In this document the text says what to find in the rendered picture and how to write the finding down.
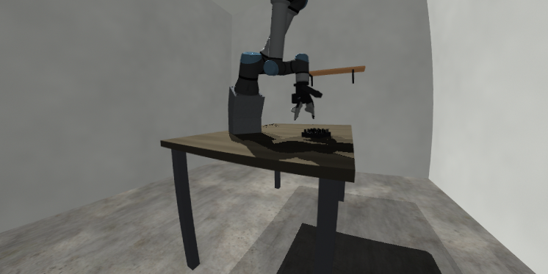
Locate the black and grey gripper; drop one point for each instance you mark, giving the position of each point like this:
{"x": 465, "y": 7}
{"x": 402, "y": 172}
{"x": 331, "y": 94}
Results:
{"x": 300, "y": 97}

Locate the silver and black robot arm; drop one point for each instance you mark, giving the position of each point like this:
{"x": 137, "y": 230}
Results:
{"x": 251, "y": 63}

